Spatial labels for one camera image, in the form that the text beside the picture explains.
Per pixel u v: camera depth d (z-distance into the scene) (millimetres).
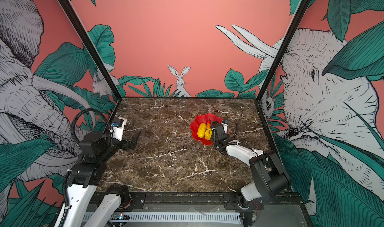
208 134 935
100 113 507
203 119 1045
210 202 747
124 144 606
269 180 435
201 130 963
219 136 703
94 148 483
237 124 1076
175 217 701
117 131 581
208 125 1009
